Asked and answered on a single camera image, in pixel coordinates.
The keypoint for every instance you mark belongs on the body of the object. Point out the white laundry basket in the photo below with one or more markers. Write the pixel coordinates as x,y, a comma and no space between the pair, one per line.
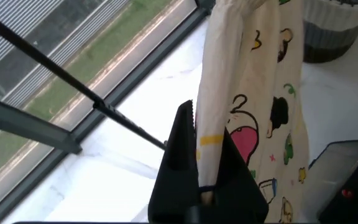
331,31

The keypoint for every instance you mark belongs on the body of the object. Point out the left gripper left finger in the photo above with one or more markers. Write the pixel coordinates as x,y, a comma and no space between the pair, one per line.
176,186

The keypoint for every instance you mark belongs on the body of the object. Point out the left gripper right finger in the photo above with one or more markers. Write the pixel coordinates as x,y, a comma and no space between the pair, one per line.
238,199

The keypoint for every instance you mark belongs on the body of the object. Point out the black clothes rack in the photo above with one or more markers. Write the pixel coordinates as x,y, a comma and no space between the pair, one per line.
57,71

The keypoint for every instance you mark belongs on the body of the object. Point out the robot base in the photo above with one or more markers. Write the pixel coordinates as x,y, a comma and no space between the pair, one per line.
337,168

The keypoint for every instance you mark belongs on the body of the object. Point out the cream printed garment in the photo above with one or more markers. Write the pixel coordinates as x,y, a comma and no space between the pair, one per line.
259,77

